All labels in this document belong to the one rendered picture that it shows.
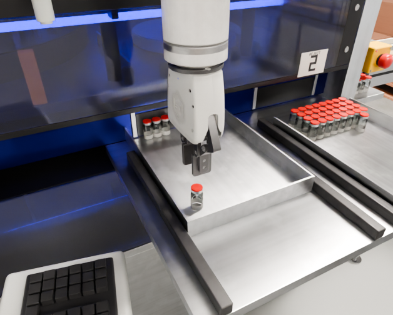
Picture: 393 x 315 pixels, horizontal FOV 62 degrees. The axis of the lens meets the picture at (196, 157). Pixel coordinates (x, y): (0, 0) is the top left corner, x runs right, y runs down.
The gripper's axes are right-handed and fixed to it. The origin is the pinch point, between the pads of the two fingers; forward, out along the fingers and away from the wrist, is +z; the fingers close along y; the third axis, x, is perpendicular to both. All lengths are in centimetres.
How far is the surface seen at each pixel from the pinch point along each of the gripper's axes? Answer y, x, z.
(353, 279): -12, 85, 99
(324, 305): -9, 64, 99
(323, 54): -20, 46, -5
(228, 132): -20.6, 19.2, 10.5
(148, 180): -9.0, -5.7, 8.7
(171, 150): -19.4, 3.3, 10.4
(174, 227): 4.3, -6.1, 8.9
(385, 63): -17, 66, -1
